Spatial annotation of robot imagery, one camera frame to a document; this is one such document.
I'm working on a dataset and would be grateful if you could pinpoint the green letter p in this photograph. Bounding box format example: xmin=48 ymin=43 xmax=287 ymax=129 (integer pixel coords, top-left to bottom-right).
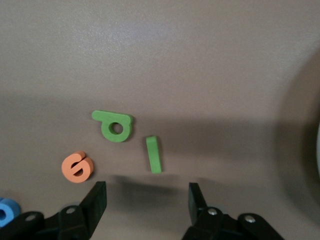
xmin=91 ymin=110 xmax=134 ymax=144

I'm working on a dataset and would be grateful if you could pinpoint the blue letter p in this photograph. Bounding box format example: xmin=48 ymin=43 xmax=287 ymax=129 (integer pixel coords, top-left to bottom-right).
xmin=0 ymin=197 xmax=21 ymax=228

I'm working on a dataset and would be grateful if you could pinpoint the orange letter e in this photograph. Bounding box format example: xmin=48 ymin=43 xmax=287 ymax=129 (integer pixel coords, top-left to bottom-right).
xmin=61 ymin=150 xmax=95 ymax=184

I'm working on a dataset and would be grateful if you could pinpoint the brown table cover sheet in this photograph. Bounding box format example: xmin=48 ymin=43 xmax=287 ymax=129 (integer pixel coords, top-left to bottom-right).
xmin=0 ymin=0 xmax=320 ymax=240

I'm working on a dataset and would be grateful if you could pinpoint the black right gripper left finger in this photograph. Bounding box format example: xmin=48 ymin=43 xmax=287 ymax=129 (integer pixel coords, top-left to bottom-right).
xmin=0 ymin=181 xmax=108 ymax=240

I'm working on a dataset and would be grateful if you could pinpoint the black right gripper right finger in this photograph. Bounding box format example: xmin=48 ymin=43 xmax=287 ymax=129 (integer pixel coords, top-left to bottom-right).
xmin=181 ymin=182 xmax=286 ymax=240

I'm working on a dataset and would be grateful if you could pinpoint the beige round plate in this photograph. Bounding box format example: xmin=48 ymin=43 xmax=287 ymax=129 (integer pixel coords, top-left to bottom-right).
xmin=316 ymin=122 xmax=320 ymax=177

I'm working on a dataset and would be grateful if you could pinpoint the green letter l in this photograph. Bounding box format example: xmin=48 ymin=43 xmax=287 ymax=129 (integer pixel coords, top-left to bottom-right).
xmin=145 ymin=135 xmax=163 ymax=174

